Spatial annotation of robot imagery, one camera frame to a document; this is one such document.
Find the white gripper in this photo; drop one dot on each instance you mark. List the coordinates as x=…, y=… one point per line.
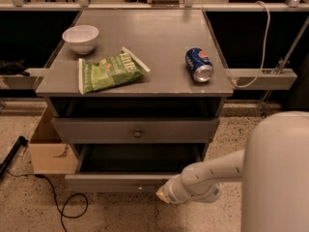
x=171, y=189

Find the white ceramic bowl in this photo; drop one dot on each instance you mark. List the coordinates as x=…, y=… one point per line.
x=82, y=39

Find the black object on rail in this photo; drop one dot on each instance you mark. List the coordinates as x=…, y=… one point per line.
x=12, y=68

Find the grey drawer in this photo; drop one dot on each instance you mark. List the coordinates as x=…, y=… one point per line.
x=131, y=167
x=136, y=131

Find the grey wooden drawer cabinet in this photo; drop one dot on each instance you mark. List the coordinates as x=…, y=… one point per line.
x=160, y=39

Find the cardboard box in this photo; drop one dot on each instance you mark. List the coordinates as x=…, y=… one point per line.
x=49, y=154

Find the blue soda can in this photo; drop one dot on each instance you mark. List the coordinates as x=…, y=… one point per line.
x=199, y=65

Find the grey top drawer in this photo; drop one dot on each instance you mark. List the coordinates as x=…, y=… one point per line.
x=136, y=131

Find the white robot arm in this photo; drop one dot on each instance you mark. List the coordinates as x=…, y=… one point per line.
x=273, y=169

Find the green chip bag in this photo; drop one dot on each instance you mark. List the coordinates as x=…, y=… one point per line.
x=110, y=72

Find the black bar on floor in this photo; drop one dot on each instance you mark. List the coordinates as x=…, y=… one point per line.
x=21, y=141

